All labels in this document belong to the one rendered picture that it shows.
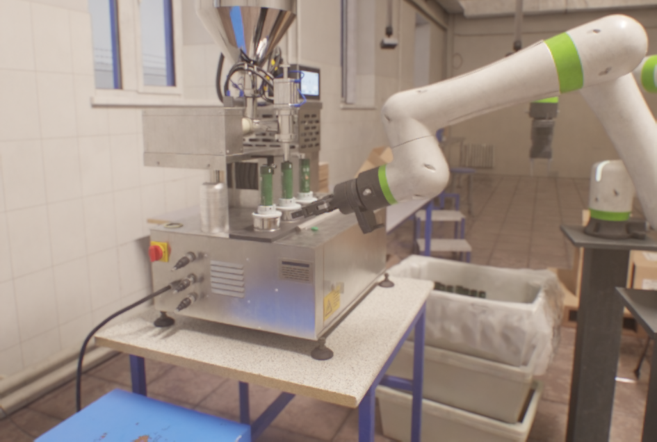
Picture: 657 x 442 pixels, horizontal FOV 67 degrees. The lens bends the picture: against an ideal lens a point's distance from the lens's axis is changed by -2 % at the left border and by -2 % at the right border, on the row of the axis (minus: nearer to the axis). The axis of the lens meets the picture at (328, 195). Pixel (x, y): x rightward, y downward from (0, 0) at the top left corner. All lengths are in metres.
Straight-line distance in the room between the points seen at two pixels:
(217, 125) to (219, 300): 0.44
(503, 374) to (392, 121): 1.13
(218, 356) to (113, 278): 1.80
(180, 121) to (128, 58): 2.29
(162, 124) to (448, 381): 1.38
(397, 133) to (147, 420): 0.89
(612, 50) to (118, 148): 2.44
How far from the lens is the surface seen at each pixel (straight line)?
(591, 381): 2.06
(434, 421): 2.17
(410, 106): 1.09
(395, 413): 2.23
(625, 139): 1.32
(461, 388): 2.07
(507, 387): 2.00
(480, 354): 1.99
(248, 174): 1.63
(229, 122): 1.29
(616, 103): 1.30
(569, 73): 1.11
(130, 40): 3.65
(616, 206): 1.87
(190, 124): 1.33
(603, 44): 1.12
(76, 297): 2.88
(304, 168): 1.45
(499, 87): 1.09
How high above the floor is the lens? 1.33
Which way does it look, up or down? 9 degrees down
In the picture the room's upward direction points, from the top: straight up
